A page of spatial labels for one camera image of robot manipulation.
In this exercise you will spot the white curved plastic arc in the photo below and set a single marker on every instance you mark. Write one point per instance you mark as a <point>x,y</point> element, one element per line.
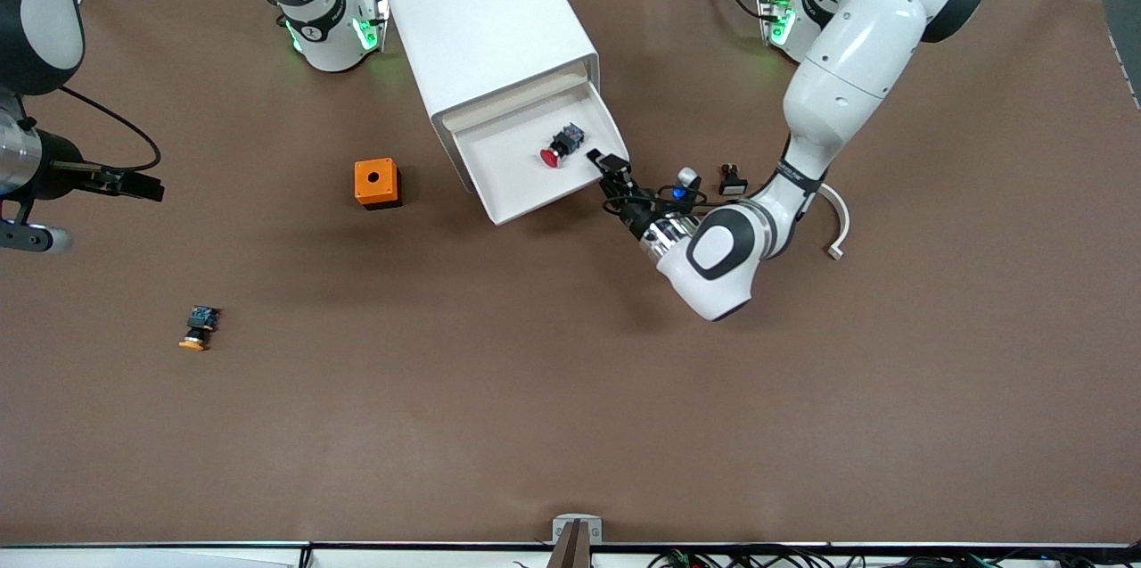
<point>842,220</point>

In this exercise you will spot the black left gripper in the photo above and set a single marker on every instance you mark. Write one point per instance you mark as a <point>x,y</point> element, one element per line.
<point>635,214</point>

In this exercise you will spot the black switch with white face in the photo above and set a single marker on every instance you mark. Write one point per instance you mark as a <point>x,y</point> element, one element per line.
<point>733,183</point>

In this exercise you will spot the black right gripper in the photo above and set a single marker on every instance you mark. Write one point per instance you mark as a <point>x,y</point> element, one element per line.
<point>64,176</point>

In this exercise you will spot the grey metal bracket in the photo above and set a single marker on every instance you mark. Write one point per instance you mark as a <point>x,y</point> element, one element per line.
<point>560,525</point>

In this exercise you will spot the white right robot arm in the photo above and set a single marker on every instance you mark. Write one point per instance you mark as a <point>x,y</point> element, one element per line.
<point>334,51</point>

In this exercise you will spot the orange box with hole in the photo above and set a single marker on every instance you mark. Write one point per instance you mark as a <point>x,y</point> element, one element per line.
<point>374,178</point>

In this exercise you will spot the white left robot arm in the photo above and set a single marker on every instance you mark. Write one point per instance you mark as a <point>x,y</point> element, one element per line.
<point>856,42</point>

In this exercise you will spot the yellow mushroom push button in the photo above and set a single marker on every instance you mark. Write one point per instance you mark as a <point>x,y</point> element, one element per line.
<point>198,327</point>

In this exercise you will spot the white table edge rail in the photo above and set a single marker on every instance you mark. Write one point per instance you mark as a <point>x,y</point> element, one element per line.
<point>178,555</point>

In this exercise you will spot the red mushroom push button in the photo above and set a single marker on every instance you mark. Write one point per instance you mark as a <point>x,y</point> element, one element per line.
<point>562,144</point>

